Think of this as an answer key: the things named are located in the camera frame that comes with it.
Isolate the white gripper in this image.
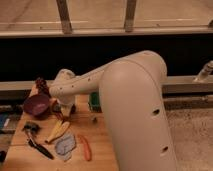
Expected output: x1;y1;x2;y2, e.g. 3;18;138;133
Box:
53;96;76;113

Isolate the yellow banana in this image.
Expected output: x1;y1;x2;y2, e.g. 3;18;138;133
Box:
45;120;70;143

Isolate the dark grape bunch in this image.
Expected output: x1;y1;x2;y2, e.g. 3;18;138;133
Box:
35;77;50;95

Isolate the purple bowl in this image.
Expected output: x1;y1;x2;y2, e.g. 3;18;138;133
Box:
23;94;50;116

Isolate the red bowl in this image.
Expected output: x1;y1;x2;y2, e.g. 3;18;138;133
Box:
51;101;76;119

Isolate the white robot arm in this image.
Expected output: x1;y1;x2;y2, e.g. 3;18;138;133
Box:
50;50;178;171

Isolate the green plastic tray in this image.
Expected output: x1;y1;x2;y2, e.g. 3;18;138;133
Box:
88;92;101;112

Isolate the red chili pepper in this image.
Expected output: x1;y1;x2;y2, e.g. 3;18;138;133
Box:
78;135;92;161

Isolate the small dark object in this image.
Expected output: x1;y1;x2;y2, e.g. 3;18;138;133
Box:
91;115;98;123

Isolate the blue grey cloth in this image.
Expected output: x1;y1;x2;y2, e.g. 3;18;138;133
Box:
55;133;76;161

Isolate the black handled brush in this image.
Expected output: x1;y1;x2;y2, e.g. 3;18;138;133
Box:
22;121;55;160

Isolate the yellow black eraser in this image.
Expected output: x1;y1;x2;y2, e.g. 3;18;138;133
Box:
61;106;71;117

